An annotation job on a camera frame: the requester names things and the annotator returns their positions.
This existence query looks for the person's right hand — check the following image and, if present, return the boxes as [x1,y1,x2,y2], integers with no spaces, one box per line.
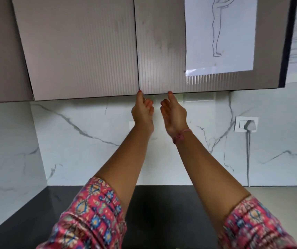
[160,91,192,139]

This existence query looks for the person's left hand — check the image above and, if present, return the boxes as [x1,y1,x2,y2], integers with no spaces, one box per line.
[131,90,155,133]

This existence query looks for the person's right forearm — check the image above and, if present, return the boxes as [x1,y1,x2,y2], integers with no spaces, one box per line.
[175,131,252,237]

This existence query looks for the person's left forearm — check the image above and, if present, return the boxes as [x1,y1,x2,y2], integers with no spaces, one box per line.
[94,126,155,216]

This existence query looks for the pink thread wristband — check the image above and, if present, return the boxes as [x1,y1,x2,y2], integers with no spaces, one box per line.
[172,129,193,144]

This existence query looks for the beige ribbed cabinet door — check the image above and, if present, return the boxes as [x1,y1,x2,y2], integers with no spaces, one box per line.
[11,0,140,102]
[134,0,292,95]

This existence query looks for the paper with figure sketch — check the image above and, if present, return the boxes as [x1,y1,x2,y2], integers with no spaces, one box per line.
[184,0,258,77]

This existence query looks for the dark cabinet side panel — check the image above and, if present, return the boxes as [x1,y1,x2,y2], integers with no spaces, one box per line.
[278,0,297,88]

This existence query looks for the pink patterned left sleeve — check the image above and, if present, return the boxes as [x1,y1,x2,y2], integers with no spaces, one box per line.
[35,177,128,249]

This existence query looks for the pink patterned sleeve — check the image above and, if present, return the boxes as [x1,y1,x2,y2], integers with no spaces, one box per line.
[217,195,297,249]
[35,177,128,249]

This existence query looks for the plain beige side cabinet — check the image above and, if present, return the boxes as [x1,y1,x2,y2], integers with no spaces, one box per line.
[0,0,34,104]

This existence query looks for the pink patterned right sleeve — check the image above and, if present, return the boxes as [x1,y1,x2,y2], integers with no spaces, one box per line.
[217,195,297,249]

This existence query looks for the white wall socket plate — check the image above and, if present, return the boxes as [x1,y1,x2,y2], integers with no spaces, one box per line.
[234,116,259,133]

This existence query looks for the white power cable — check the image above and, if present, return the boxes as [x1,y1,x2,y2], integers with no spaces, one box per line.
[246,131,251,187]

